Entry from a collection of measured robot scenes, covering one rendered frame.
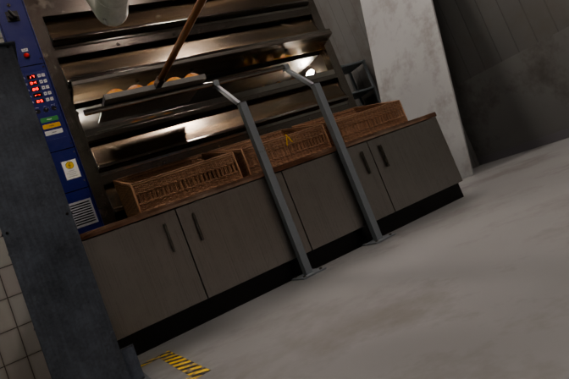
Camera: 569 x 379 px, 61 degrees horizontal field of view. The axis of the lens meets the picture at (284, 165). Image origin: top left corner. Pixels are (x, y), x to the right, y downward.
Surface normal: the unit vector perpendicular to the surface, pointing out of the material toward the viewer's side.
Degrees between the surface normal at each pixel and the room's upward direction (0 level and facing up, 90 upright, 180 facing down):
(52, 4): 90
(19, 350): 90
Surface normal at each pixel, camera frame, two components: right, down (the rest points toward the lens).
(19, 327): 0.41, -0.24
